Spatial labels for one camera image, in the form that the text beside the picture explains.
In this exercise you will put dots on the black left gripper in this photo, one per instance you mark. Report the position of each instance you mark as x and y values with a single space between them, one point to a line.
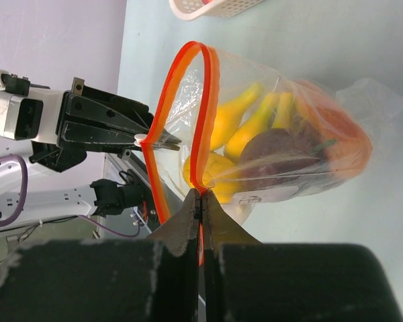
96 121

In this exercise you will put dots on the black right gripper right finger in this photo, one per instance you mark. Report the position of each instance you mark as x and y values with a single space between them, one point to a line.
247 280

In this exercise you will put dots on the clear zip bag red zipper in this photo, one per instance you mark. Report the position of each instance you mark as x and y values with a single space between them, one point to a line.
203 77

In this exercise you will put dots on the dark purple passion fruit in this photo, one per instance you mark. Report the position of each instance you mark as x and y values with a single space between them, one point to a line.
280 151

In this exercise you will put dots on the white perforated plastic basket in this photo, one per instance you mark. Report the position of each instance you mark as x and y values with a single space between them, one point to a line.
189 10

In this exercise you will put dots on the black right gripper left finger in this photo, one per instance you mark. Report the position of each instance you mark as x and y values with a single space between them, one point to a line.
150 279

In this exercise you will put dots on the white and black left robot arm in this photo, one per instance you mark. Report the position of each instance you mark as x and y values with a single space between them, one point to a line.
19 207

